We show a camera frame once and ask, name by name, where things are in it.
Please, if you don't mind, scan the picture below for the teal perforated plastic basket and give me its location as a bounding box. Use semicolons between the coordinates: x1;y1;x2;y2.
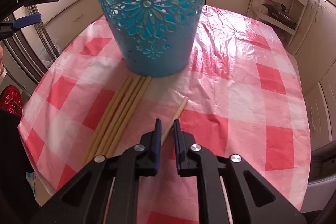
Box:
98;0;204;77

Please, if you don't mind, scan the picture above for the red white checkered tablecloth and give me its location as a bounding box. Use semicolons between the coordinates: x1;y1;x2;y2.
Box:
19;6;310;223

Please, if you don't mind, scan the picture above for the white rolling storage cart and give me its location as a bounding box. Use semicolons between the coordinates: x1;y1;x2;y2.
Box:
247;0;308;46

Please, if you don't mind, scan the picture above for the wooden chopstick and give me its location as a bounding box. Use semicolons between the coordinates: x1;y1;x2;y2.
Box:
161;97;189;145
84;76;141;163
95;76;146;156
106;76;151;157
81;76;130;166

